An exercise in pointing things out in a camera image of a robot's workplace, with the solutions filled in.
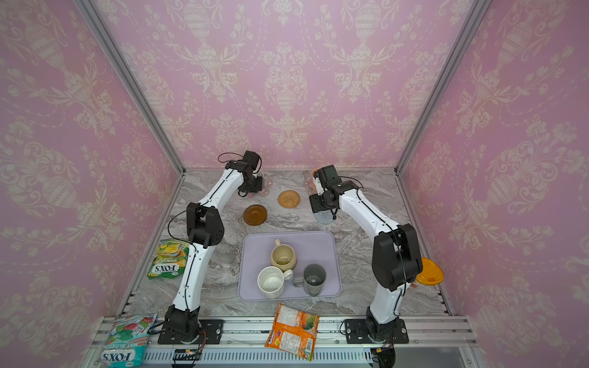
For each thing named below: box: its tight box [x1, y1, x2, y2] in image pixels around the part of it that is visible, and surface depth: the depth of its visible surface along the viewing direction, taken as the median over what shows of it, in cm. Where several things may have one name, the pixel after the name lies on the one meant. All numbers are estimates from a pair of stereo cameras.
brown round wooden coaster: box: [243, 203, 268, 227], surface depth 106 cm
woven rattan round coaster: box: [277, 189, 301, 209], surface depth 111 cm
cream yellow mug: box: [269, 238, 298, 273], surface depth 85 cm
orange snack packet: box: [264, 302, 320, 362], surface depth 74 cm
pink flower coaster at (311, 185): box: [307, 176, 318, 196], surface depth 115 cm
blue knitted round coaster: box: [313, 209, 336, 225], surface depth 104 cm
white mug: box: [256, 266, 294, 299], surface depth 81 cm
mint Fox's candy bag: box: [101, 312, 158, 368], surface depth 72 cm
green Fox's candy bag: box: [147, 238, 190, 280], surface depth 89 cm
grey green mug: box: [291, 263, 326, 297], surface depth 79 cm
